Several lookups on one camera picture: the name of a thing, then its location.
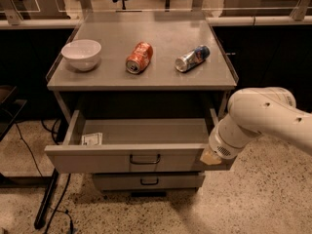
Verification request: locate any black floor cable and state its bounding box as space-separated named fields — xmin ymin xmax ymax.
xmin=13 ymin=119 xmax=75 ymax=234

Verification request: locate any grey bottom drawer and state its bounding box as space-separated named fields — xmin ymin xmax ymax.
xmin=93 ymin=172 xmax=205 ymax=191

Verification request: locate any orange soda can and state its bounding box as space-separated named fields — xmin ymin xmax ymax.
xmin=126 ymin=42 xmax=153 ymax=74

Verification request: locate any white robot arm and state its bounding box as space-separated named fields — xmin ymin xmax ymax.
xmin=200 ymin=87 xmax=312 ymax=165

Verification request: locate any white ceramic bowl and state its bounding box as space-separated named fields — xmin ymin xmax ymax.
xmin=61 ymin=39 xmax=101 ymax=71

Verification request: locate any black table leg frame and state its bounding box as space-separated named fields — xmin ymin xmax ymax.
xmin=0 ymin=85 xmax=59 ymax=230

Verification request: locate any blue silver soda can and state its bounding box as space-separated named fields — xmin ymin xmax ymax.
xmin=175 ymin=45 xmax=210 ymax=73

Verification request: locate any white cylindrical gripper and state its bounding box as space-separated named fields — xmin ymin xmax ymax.
xmin=200 ymin=115 xmax=260 ymax=165

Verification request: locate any grey metal drawer cabinet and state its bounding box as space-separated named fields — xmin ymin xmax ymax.
xmin=45 ymin=12 xmax=238 ymax=191

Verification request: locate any white packet in drawer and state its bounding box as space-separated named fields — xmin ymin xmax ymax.
xmin=81 ymin=133 xmax=102 ymax=145

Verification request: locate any grey top drawer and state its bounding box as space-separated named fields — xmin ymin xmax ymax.
xmin=45 ymin=110 xmax=233 ymax=174

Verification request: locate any white horizontal rail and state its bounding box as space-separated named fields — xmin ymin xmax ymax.
xmin=0 ymin=15 xmax=312 ymax=30

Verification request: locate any grey drawer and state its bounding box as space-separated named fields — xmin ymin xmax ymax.
xmin=45 ymin=110 xmax=233 ymax=174
xmin=93 ymin=172 xmax=205 ymax=191

